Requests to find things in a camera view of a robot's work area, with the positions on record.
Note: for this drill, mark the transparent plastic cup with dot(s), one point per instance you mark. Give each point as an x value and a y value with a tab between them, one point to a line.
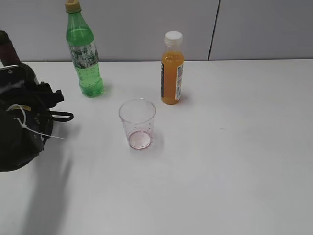
137	117

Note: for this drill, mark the orange juice bottle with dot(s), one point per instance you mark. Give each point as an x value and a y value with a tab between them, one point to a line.
172	68

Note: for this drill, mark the dark red wine bottle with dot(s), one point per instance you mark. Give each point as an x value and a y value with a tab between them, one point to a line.
9	57

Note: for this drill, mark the green soda bottle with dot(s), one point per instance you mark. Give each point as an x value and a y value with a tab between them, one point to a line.
80	40

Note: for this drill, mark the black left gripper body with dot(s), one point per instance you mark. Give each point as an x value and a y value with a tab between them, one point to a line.
25	125

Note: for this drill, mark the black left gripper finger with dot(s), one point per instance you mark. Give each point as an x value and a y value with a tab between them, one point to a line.
49	98

